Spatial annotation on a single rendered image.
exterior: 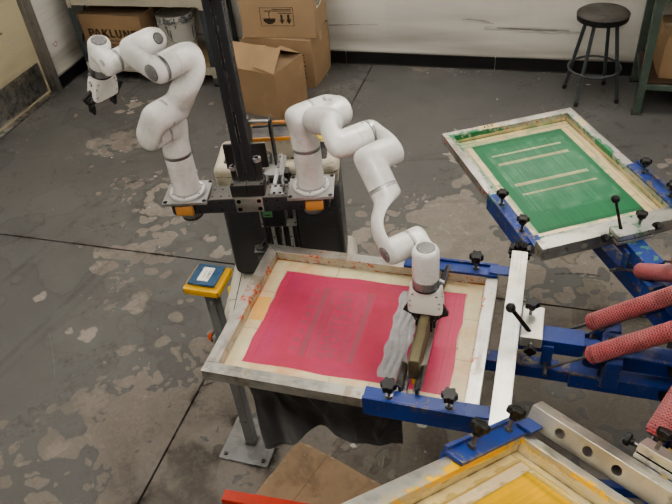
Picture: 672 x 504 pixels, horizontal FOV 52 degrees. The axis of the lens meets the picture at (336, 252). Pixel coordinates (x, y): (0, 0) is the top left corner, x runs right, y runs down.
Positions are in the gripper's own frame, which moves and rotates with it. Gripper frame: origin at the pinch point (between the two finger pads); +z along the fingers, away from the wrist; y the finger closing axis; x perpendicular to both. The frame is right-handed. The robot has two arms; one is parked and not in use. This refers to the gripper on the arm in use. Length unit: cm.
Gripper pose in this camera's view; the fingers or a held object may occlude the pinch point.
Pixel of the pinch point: (425, 322)
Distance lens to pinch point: 203.6
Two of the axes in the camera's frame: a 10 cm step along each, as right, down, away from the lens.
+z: 0.9, 7.7, 6.4
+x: -2.7, 6.3, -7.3
